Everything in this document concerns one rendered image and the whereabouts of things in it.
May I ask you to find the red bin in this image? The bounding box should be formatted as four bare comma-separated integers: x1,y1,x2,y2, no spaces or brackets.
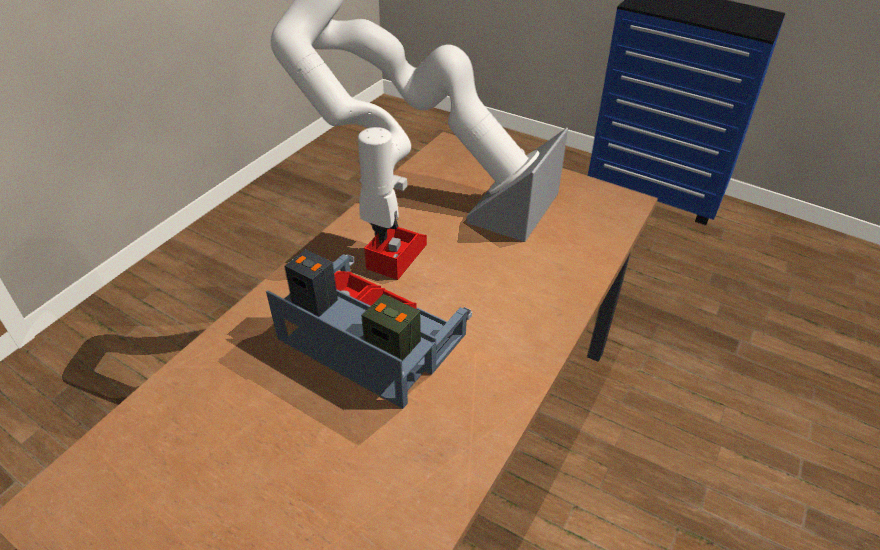
334,271,380,300
359,288,417,309
364,227,427,280

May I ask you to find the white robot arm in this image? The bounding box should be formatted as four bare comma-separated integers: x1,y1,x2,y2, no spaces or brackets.
271,0,539,196

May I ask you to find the olive green tool case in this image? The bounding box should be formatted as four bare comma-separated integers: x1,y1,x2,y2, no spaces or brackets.
361,294,421,361

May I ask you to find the dark grey case with orange latches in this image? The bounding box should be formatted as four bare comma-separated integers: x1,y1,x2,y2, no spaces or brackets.
284,249,338,317

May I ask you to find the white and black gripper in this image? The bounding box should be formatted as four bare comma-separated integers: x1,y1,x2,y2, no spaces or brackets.
359,188,399,244

